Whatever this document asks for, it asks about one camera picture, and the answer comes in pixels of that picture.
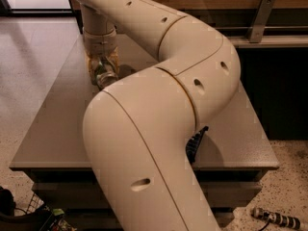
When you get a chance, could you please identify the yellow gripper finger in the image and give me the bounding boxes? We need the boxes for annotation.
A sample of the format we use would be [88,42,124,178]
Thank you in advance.
[86,56,98,85]
[109,48,119,74]

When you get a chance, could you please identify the green metal can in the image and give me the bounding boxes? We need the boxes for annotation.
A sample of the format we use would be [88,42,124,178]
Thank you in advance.
[94,59,118,90]

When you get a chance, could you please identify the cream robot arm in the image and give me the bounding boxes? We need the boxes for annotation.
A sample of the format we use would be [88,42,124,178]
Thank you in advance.
[77,0,241,231]

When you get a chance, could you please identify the dark blue snack packet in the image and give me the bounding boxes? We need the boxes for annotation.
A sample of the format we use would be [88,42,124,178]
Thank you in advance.
[186,126,209,165]

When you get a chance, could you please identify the grey drawer cabinet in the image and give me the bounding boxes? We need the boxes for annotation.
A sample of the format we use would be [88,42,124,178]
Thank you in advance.
[9,33,279,231]

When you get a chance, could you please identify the right metal bracket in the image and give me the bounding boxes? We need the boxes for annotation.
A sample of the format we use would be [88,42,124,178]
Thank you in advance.
[247,0,276,43]

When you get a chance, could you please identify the black white striped cable plug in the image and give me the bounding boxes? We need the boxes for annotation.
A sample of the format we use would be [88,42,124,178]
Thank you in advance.
[250,207,308,231]

